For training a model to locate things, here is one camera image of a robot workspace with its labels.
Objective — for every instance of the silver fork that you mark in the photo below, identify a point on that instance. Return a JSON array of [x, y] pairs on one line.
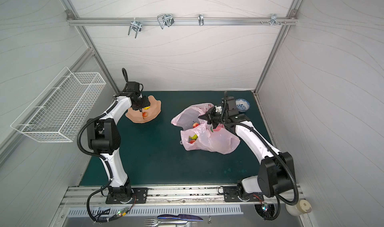
[[169, 223]]

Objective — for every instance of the pink printed plastic bag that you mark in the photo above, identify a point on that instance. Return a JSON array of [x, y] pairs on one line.
[[218, 140]]

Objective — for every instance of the white cylindrical bottle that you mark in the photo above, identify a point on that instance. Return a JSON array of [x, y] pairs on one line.
[[300, 208]]

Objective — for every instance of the white wire basket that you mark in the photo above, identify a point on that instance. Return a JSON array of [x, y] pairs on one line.
[[57, 114]]

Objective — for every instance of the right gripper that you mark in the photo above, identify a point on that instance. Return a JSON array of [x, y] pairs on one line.
[[212, 118]]

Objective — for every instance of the blue white ceramic bowl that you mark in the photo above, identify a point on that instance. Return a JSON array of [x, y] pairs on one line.
[[242, 105]]

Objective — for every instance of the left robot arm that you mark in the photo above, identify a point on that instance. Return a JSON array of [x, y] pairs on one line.
[[100, 138]]

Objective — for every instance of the aluminium cross rail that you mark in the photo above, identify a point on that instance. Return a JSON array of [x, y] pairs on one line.
[[179, 21]]

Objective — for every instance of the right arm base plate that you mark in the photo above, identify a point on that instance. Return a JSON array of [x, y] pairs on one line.
[[237, 194]]

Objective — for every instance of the dark blue knife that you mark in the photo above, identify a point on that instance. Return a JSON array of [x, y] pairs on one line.
[[183, 217]]

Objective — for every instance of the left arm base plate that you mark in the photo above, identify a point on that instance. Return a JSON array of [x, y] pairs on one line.
[[127, 196]]

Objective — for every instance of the pink wavy fruit plate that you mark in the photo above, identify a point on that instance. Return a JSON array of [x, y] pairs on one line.
[[154, 111]]

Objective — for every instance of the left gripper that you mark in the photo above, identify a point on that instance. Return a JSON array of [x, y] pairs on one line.
[[146, 102]]

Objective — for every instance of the metal hook clamp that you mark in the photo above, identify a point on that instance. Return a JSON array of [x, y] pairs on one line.
[[201, 19], [165, 20], [135, 27], [273, 21]]

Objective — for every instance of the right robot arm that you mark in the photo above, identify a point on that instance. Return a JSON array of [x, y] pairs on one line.
[[276, 176]]

